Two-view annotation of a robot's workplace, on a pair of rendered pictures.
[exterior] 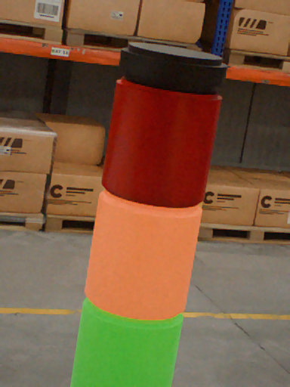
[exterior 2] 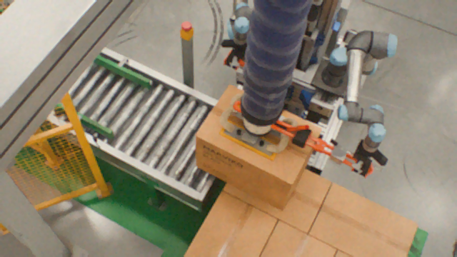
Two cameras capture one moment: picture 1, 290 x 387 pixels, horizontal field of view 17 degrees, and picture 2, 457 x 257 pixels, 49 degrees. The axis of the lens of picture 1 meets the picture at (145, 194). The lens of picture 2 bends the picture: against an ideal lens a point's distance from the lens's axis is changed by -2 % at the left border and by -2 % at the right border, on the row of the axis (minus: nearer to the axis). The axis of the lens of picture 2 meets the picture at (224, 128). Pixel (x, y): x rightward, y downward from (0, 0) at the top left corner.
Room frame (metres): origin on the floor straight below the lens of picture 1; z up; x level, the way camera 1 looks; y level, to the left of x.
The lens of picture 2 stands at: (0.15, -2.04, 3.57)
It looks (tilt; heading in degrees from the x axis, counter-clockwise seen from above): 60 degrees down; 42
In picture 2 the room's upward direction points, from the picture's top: 5 degrees clockwise
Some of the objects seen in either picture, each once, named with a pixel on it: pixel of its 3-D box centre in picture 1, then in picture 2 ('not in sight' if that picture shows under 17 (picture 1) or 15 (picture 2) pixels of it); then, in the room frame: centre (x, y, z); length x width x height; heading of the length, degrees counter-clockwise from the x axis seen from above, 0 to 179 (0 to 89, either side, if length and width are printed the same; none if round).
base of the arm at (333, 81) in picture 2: not in sight; (335, 72); (1.94, -1.26, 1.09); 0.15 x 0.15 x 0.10
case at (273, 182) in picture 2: not in sight; (255, 148); (1.32, -1.23, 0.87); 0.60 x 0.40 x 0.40; 108
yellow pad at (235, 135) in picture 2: not in sight; (250, 138); (1.24, -1.24, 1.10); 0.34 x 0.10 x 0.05; 108
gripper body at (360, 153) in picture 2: not in sight; (365, 150); (1.51, -1.75, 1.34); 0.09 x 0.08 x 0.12; 108
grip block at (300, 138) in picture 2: not in sight; (301, 136); (1.40, -1.45, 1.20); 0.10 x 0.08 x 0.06; 18
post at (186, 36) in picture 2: not in sight; (188, 73); (1.55, -0.36, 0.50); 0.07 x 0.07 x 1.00; 18
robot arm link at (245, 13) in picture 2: not in sight; (245, 14); (1.58, -0.82, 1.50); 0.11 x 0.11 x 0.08; 44
